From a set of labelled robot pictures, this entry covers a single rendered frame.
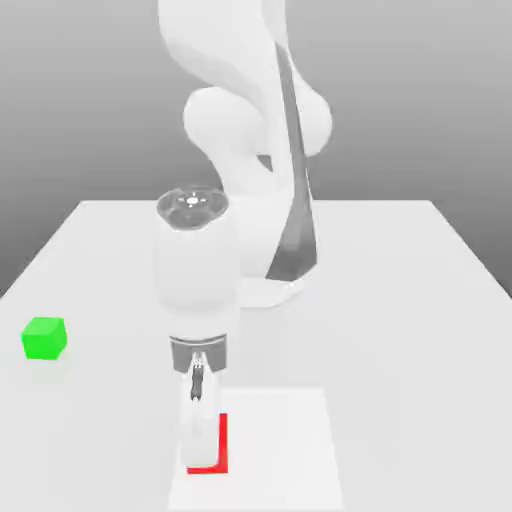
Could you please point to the small red cube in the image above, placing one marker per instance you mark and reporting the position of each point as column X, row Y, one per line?
column 223, row 448

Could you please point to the small green cube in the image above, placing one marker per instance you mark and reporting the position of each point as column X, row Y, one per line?
column 43, row 339

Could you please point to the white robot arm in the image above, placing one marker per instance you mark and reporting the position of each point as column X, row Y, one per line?
column 200, row 272

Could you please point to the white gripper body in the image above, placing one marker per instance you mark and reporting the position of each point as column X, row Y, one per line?
column 208, row 424

